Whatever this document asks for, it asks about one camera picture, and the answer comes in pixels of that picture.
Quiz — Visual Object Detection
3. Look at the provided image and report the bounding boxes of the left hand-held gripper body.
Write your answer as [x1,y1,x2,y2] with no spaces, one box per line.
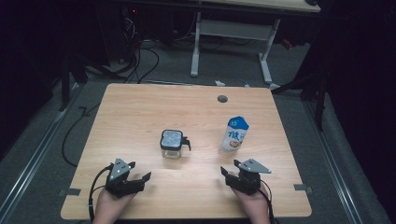
[105,157,146,199]

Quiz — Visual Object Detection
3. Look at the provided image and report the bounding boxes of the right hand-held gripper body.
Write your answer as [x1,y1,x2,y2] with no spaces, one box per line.
[225,158,273,196]

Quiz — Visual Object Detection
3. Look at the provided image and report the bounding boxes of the blue white milk carton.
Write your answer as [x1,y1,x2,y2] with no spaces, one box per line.
[219,115,250,154]

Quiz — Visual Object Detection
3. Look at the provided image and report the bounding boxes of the glass jar with black lid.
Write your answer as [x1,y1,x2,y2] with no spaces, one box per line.
[159,129,192,160]

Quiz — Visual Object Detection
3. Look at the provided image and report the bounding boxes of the person's right hand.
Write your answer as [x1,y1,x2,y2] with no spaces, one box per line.
[231,182,271,219]

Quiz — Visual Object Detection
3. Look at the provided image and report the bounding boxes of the person's left hand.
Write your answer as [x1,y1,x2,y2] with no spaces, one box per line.
[92,187,137,219]

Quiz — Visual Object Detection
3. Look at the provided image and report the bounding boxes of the grey tape strip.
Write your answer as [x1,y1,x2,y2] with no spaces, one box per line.
[58,188,82,198]
[292,183,314,193]

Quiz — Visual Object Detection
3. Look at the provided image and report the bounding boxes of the black stand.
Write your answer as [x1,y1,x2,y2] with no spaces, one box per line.
[270,70,329,133]
[57,55,90,113]

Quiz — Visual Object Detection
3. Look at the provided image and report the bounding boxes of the white-framed desk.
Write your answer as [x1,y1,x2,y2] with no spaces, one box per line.
[190,0,322,91]

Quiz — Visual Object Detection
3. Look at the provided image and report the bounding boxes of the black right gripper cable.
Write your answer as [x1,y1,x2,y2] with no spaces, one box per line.
[259,179,277,224]

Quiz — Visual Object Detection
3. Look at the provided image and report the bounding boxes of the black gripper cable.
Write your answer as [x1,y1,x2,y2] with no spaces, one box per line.
[259,179,277,224]
[88,163,114,224]

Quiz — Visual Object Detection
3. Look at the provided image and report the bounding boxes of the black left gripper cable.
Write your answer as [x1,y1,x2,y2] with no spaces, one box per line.
[88,163,114,224]

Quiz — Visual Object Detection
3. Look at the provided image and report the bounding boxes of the black floor cable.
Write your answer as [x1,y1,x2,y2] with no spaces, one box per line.
[61,104,103,168]

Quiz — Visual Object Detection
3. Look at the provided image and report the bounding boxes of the blue cable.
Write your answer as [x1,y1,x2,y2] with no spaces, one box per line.
[235,77,251,89]

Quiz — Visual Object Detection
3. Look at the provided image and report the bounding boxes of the metal floor rail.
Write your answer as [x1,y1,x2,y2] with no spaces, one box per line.
[0,83,86,224]
[303,99,364,224]

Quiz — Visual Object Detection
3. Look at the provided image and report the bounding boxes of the bundle of black cables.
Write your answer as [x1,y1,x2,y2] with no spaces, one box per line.
[120,17,161,85]

